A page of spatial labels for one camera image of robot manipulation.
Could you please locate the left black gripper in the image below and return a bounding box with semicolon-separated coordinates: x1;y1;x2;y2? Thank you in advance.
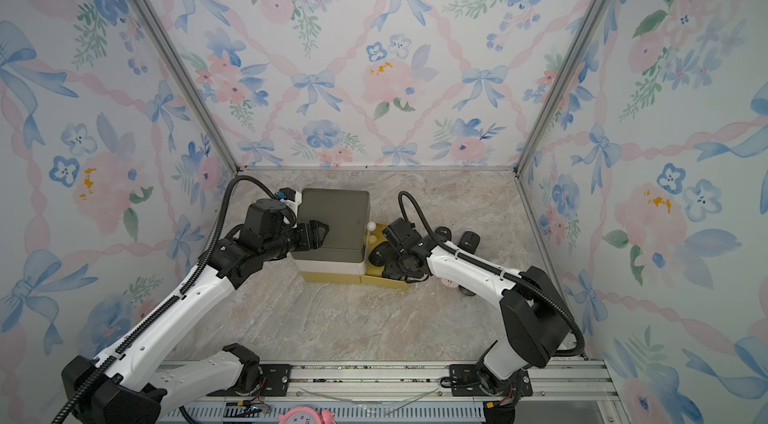
266;218;331;263

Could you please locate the yellow bottom drawer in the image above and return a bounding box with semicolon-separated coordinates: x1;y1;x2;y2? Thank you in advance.
360;222;408;290

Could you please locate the three-drawer storage cabinet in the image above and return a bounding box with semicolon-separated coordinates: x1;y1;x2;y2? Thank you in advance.
291;188;370;284

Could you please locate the pink computer mouse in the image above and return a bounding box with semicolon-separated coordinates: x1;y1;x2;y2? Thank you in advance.
440;278;459;289

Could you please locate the black Lecoo mouse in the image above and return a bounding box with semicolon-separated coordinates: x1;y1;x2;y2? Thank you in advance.
458;231;481;254

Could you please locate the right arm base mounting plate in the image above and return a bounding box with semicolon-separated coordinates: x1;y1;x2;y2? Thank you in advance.
439;364;533;398

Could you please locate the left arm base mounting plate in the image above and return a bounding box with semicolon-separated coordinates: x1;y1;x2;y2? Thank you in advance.
209;363;292;398

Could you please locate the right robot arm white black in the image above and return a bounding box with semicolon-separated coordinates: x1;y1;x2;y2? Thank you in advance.
368;218;585;397

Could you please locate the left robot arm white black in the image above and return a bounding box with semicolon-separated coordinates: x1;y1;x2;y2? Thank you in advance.
53;199;329;423

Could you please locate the pink alarm clock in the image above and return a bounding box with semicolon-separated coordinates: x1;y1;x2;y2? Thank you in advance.
278;406;336;424

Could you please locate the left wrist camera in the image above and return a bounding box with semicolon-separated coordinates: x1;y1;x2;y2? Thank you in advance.
276;187;302;206

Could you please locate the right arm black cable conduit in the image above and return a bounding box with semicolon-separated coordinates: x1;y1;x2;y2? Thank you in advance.
397;190;586;358

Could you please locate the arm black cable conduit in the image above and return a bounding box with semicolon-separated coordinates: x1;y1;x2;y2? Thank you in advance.
50;175;280;424
397;190;586;358

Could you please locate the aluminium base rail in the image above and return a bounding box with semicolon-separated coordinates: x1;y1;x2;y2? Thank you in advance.
116;360;619;407

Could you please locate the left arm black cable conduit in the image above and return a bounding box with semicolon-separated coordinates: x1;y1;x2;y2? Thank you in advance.
50;175;280;424

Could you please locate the left aluminium corner post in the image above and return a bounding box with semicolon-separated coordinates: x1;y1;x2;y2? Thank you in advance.
128;0;241;175

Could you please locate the aluminium corner post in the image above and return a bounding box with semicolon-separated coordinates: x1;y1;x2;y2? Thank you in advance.
514;0;611;179
128;0;241;175

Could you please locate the right aluminium corner post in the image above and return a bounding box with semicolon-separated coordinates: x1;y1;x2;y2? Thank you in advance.
514;0;611;179

